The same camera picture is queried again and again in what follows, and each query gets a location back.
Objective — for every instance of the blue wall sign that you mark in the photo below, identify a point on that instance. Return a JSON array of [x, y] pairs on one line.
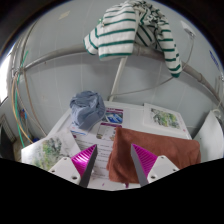
[[214, 59]]

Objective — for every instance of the white wall socket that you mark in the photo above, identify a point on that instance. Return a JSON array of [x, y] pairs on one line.
[[188, 29]]

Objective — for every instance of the printed instruction sheet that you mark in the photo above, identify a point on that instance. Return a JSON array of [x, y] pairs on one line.
[[86, 141]]

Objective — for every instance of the crumpled blue-grey cloth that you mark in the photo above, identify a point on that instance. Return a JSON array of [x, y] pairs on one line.
[[87, 108]]

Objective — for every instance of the green-striped white garment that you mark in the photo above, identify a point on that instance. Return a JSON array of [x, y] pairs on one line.
[[116, 33]]

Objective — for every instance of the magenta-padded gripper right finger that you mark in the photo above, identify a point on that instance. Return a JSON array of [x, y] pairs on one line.
[[160, 166]]

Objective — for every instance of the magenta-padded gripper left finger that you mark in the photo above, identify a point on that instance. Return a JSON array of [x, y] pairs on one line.
[[68, 168]]

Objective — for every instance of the brown towel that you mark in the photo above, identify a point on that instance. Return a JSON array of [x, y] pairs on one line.
[[166, 146]]

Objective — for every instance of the grey wall pipe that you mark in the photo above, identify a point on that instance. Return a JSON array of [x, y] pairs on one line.
[[66, 53]]

